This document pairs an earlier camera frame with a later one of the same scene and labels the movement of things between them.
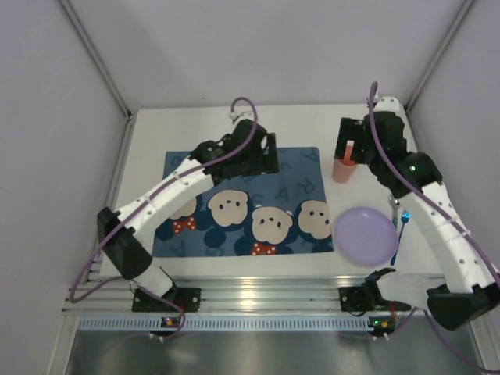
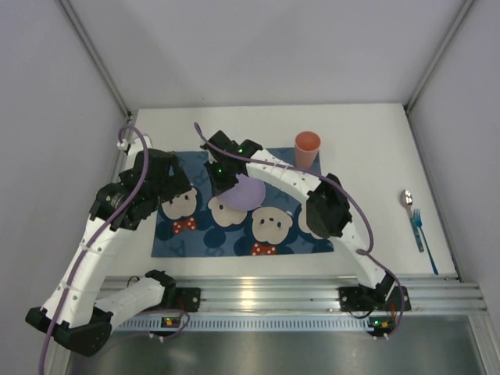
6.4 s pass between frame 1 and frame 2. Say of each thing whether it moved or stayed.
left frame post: stayed
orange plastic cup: moved
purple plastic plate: moved
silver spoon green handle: moved
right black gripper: moved
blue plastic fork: moved
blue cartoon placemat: stayed
